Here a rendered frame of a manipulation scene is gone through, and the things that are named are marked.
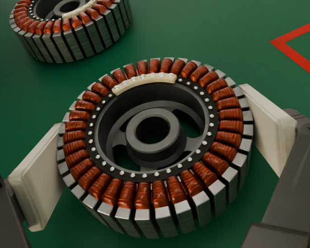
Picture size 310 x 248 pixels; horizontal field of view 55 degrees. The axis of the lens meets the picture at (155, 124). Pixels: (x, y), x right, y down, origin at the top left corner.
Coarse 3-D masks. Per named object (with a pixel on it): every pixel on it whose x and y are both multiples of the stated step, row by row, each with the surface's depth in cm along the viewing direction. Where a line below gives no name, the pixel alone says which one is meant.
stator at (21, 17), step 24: (24, 0) 28; (48, 0) 30; (72, 0) 29; (96, 0) 26; (120, 0) 26; (24, 24) 26; (48, 24) 25; (72, 24) 25; (96, 24) 25; (120, 24) 27; (48, 48) 26; (72, 48) 26; (96, 48) 26
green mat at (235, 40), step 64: (0, 0) 38; (192, 0) 30; (256, 0) 28; (0, 64) 29; (64, 64) 27; (256, 64) 23; (0, 128) 24; (192, 128) 20; (64, 192) 19; (256, 192) 17
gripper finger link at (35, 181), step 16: (48, 144) 16; (32, 160) 14; (48, 160) 16; (16, 176) 13; (32, 176) 14; (48, 176) 15; (16, 192) 13; (32, 192) 13; (48, 192) 15; (32, 208) 13; (48, 208) 15; (32, 224) 14
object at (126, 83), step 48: (96, 96) 18; (144, 96) 20; (192, 96) 18; (240, 96) 17; (96, 144) 17; (144, 144) 17; (192, 144) 18; (240, 144) 15; (96, 192) 14; (144, 192) 14; (192, 192) 14
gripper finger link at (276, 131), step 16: (256, 96) 16; (256, 112) 15; (272, 112) 13; (256, 128) 16; (272, 128) 13; (288, 128) 12; (256, 144) 16; (272, 144) 14; (288, 144) 12; (272, 160) 14
